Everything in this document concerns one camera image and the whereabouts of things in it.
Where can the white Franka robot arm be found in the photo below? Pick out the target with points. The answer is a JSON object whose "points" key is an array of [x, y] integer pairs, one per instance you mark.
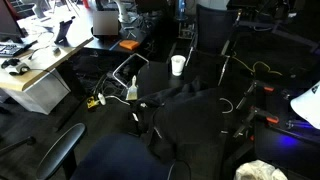
{"points": [[308, 106]]}

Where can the white paper cup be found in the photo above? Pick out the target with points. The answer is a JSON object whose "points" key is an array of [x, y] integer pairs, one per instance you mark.
{"points": [[178, 66]]}

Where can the black jacket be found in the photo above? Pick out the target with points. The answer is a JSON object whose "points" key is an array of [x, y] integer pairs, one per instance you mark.
{"points": [[183, 116]]}

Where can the orange flat object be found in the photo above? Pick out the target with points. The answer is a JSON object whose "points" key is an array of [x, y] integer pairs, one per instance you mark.
{"points": [[129, 44]]}

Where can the white power plug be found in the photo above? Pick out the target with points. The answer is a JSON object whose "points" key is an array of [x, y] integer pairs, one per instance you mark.
{"points": [[101, 99]]}

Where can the yellow power plug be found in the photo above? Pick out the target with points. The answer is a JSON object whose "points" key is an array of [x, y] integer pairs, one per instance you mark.
{"points": [[92, 102]]}

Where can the mesh back office chair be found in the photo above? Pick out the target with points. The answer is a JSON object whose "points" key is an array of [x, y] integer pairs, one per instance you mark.
{"points": [[120, 158]]}

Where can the black chair with silver rods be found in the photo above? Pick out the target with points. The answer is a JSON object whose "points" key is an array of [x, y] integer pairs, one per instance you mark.
{"points": [[215, 30]]}

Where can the blue bottle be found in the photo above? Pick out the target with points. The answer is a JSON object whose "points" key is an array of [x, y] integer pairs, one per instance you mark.
{"points": [[181, 9]]}

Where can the grey box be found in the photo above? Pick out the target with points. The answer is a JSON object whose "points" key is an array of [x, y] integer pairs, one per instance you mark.
{"points": [[105, 23]]}

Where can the white curved stand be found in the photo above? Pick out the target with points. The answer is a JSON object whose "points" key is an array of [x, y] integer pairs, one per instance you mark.
{"points": [[122, 11]]}

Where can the small dark desk gadget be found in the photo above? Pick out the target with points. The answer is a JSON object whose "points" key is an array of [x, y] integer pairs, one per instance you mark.
{"points": [[56, 50]]}

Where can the black phone stand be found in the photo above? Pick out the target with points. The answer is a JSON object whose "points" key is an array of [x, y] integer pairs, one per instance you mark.
{"points": [[62, 31]]}

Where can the red object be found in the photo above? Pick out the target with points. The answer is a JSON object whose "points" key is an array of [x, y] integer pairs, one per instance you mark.
{"points": [[86, 3]]}

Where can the white desk cabinet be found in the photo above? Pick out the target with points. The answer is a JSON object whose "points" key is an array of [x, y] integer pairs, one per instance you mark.
{"points": [[40, 93]]}

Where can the light wooden desk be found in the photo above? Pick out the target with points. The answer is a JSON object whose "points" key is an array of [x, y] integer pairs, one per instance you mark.
{"points": [[43, 60]]}

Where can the grey computer mouse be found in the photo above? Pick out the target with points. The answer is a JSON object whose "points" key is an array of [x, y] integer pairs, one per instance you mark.
{"points": [[19, 69]]}

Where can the black computer mouse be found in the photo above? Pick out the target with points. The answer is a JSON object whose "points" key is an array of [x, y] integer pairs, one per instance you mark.
{"points": [[9, 62]]}

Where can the black keyboard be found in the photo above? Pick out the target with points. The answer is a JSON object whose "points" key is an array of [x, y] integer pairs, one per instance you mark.
{"points": [[8, 50]]}

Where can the black computer monitor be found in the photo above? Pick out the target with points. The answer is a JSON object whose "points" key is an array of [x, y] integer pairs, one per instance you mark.
{"points": [[6, 20]]}

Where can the bent silver metal tube frame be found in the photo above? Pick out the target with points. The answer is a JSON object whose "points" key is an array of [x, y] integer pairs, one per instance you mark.
{"points": [[120, 65]]}

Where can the black metal frame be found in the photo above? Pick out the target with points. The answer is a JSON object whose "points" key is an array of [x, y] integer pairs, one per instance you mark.
{"points": [[280, 31]]}

